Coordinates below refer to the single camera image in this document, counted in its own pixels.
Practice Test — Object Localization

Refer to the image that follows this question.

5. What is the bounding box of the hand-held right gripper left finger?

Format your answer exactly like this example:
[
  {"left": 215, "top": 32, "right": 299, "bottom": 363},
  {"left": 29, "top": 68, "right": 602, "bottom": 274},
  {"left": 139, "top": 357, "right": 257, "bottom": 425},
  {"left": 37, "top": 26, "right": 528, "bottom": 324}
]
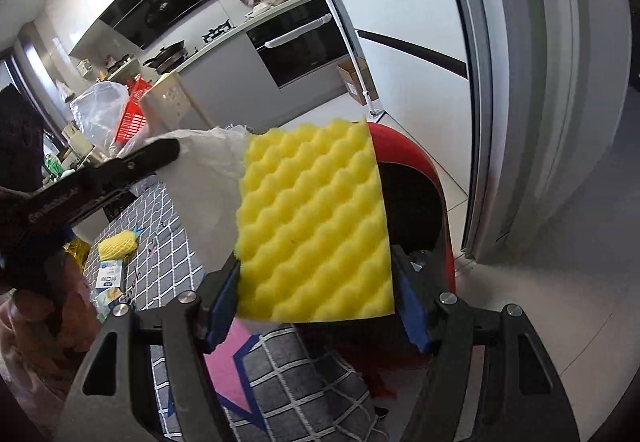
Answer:
[{"left": 52, "top": 254, "right": 242, "bottom": 442}]

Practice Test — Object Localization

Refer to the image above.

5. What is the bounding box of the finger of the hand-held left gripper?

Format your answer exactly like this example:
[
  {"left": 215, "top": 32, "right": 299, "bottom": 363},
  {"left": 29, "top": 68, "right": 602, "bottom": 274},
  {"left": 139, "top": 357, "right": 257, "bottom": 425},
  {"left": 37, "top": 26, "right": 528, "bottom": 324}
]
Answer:
[{"left": 92, "top": 138, "right": 182, "bottom": 197}]

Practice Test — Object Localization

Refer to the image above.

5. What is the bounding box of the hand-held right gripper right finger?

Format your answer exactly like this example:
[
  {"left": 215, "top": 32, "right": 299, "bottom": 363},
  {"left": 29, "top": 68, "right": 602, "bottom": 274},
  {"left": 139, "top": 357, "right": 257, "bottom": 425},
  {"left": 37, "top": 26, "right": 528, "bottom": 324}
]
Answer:
[{"left": 390, "top": 244, "right": 581, "bottom": 442}]

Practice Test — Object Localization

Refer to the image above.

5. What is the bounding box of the yellow foam fruit net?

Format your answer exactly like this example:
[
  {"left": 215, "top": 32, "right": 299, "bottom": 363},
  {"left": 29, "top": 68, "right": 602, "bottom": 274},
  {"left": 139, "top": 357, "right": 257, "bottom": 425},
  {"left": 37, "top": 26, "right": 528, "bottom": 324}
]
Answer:
[{"left": 97, "top": 231, "right": 140, "bottom": 263}]

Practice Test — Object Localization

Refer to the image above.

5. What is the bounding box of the black trash bin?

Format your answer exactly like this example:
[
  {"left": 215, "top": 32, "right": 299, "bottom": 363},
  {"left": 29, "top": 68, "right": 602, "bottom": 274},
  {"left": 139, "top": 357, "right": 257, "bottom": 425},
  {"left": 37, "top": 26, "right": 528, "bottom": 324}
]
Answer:
[{"left": 300, "top": 161, "right": 451, "bottom": 364}]

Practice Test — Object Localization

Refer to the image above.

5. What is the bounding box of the yellow foam sponge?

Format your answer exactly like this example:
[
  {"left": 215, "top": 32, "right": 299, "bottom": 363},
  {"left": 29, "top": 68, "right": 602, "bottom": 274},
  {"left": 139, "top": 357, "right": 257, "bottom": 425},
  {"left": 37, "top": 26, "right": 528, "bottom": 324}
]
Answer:
[{"left": 234, "top": 118, "right": 398, "bottom": 324}]

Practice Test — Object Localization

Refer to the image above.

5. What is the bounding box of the person's left hand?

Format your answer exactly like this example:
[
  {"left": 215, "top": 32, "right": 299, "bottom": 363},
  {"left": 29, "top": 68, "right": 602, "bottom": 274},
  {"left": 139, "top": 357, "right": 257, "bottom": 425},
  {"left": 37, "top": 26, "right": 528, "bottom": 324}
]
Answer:
[{"left": 0, "top": 266, "right": 99, "bottom": 374}]

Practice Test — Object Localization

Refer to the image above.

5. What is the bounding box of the red plastic basket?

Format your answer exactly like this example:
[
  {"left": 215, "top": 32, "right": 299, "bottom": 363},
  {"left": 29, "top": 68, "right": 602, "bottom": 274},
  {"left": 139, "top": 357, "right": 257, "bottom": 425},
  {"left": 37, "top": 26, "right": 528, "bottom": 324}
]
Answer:
[{"left": 114, "top": 78, "right": 151, "bottom": 143}]

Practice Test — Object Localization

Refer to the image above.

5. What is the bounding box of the gold foil bag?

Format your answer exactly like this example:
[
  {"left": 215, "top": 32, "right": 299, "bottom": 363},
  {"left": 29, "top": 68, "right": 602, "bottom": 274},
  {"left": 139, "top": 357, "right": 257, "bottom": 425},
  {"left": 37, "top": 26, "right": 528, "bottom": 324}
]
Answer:
[{"left": 62, "top": 234, "right": 94, "bottom": 273}]

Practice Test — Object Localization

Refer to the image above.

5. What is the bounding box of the large clear plastic bag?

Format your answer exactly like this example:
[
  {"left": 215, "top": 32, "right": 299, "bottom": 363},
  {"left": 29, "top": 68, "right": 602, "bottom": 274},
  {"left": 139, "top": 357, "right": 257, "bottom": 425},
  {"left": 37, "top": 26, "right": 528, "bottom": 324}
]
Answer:
[{"left": 70, "top": 82, "right": 130, "bottom": 159}]

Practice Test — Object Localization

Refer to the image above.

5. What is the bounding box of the beige high chair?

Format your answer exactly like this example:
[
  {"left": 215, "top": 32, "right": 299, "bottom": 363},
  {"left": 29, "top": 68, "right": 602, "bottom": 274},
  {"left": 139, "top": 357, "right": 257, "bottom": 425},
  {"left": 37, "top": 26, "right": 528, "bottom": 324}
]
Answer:
[{"left": 140, "top": 72, "right": 211, "bottom": 133}]

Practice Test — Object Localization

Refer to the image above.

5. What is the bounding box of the red plastic stool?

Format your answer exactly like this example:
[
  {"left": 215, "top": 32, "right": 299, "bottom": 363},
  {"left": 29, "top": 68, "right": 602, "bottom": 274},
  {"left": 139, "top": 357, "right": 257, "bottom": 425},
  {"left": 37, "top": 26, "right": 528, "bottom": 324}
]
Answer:
[{"left": 345, "top": 354, "right": 436, "bottom": 403}]

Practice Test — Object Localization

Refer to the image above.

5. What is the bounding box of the white blue small carton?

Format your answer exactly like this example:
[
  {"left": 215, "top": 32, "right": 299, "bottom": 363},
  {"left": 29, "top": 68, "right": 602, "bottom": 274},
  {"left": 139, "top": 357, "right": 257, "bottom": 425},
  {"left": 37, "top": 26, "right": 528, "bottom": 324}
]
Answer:
[{"left": 92, "top": 259, "right": 127, "bottom": 291}]

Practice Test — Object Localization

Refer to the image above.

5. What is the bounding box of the black wok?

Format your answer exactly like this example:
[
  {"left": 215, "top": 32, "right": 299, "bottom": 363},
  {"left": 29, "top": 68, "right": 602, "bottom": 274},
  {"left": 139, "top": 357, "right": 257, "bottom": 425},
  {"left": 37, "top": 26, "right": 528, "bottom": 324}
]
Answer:
[{"left": 144, "top": 40, "right": 186, "bottom": 73}]

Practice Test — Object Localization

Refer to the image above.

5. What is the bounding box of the yellow printed snack packet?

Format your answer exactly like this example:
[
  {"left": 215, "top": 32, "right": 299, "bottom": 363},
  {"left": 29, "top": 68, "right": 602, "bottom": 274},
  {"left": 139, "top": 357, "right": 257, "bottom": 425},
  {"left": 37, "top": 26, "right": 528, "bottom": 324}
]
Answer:
[{"left": 95, "top": 287, "right": 134, "bottom": 321}]

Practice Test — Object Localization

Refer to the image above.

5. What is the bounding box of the gas stove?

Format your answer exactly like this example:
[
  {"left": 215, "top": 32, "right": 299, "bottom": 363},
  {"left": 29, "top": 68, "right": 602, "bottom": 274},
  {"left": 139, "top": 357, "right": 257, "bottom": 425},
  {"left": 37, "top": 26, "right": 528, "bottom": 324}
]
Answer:
[{"left": 201, "top": 22, "right": 235, "bottom": 43}]

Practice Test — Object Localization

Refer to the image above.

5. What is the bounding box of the red plastic chair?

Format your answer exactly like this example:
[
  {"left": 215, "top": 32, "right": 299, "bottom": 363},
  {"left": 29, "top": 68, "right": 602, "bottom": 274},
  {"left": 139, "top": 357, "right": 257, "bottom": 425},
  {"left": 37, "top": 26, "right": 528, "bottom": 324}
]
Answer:
[{"left": 367, "top": 122, "right": 457, "bottom": 296}]

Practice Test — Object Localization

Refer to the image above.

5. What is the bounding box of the black built-in oven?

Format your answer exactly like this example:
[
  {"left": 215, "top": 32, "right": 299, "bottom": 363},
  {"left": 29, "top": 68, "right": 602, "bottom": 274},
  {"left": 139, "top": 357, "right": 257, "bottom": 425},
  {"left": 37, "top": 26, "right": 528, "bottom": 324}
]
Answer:
[{"left": 246, "top": 0, "right": 352, "bottom": 91}]

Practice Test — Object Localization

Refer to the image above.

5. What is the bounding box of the cardboard box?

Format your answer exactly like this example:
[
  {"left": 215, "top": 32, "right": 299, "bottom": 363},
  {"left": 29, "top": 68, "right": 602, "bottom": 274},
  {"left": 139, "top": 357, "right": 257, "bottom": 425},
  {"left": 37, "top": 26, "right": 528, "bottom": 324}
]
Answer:
[{"left": 336, "top": 57, "right": 371, "bottom": 106}]

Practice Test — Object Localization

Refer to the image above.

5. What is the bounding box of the white refrigerator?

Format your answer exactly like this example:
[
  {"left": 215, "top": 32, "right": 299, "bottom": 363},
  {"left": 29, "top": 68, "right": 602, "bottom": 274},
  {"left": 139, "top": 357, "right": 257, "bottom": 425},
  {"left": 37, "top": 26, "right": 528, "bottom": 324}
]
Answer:
[{"left": 334, "top": 0, "right": 472, "bottom": 203}]

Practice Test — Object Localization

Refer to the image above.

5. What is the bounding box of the grey sliding door frame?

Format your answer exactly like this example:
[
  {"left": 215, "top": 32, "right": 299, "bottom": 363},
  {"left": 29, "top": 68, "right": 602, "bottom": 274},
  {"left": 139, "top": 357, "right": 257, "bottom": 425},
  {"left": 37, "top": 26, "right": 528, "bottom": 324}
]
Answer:
[{"left": 430, "top": 0, "right": 567, "bottom": 264}]

